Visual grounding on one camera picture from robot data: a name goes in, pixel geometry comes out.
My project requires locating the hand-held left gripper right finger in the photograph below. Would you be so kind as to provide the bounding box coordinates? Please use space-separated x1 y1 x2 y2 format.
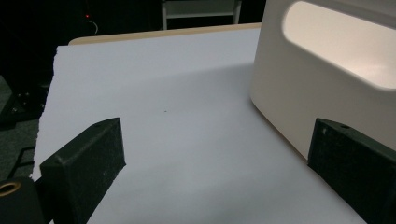
306 118 396 224

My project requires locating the black stand base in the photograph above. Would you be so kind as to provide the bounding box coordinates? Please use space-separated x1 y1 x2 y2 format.
0 74 50 129

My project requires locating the black floor frame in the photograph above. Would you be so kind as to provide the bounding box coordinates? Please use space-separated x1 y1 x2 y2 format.
8 145 35 179

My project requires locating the white metal frame stand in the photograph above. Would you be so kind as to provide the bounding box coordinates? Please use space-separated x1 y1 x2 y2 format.
161 0 243 31

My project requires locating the white plastic storage box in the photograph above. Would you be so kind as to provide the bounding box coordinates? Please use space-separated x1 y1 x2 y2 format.
249 0 396 161

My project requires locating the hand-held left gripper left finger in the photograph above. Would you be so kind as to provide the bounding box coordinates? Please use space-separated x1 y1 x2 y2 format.
38 117 127 224

